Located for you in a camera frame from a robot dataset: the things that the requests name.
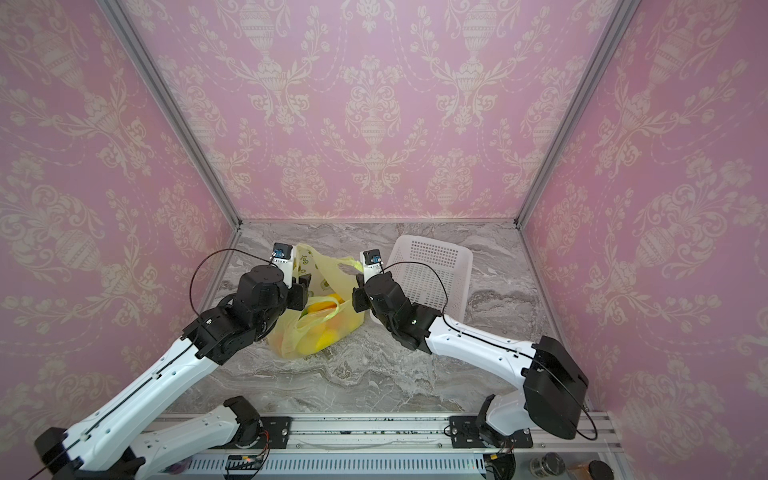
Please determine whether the white plastic basket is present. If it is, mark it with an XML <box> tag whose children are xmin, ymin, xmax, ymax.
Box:
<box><xmin>387</xmin><ymin>235</ymin><xmax>473</xmax><ymax>322</ymax></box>

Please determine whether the yellow-green plastic bag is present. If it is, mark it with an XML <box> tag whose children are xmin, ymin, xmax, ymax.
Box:
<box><xmin>267</xmin><ymin>244</ymin><xmax>364</xmax><ymax>359</ymax></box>

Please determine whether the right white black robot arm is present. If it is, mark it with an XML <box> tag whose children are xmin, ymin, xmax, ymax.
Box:
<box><xmin>352</xmin><ymin>272</ymin><xmax>589</xmax><ymax>447</ymax></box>

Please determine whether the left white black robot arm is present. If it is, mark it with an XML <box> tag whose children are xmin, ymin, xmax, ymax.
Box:
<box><xmin>34</xmin><ymin>260</ymin><xmax>312</xmax><ymax>479</ymax></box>

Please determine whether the glass jar metal lid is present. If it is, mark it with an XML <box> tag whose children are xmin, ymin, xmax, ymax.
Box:
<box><xmin>529</xmin><ymin>452</ymin><xmax>566</xmax><ymax>479</ymax></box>

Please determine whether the dark round lid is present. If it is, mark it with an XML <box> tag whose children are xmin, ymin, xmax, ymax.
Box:
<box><xmin>587</xmin><ymin>460</ymin><xmax>615</xmax><ymax>480</ymax></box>

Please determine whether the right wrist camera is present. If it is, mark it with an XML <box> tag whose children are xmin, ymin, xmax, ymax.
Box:
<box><xmin>360</xmin><ymin>249</ymin><xmax>384</xmax><ymax>283</ymax></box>

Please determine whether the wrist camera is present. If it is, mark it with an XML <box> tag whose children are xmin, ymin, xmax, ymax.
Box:
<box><xmin>360</xmin><ymin>249</ymin><xmax>384</xmax><ymax>283</ymax></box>
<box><xmin>271</xmin><ymin>242</ymin><xmax>295</xmax><ymax>288</ymax></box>

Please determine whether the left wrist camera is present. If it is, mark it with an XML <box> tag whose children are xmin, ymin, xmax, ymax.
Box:
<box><xmin>271</xmin><ymin>242</ymin><xmax>295</xmax><ymax>288</ymax></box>

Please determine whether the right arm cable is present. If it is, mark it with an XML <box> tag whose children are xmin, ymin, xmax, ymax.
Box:
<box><xmin>380</xmin><ymin>260</ymin><xmax>600</xmax><ymax>442</ymax></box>

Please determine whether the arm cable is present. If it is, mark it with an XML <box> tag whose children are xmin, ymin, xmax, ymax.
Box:
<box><xmin>188</xmin><ymin>247</ymin><xmax>274</xmax><ymax>319</ymax></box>
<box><xmin>380</xmin><ymin>260</ymin><xmax>600</xmax><ymax>442</ymax></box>

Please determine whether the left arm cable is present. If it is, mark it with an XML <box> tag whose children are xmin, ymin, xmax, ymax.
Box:
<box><xmin>188</xmin><ymin>247</ymin><xmax>274</xmax><ymax>319</ymax></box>

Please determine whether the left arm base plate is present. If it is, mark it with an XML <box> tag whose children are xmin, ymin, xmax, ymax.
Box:
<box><xmin>223</xmin><ymin>396</ymin><xmax>293</xmax><ymax>450</ymax></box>

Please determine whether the aluminium mounting rail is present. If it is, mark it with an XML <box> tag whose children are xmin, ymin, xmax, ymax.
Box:
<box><xmin>140</xmin><ymin>412</ymin><xmax>633</xmax><ymax>479</ymax></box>

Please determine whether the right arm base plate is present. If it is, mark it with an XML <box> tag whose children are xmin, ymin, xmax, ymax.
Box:
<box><xmin>443</xmin><ymin>395</ymin><xmax>534</xmax><ymax>451</ymax></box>

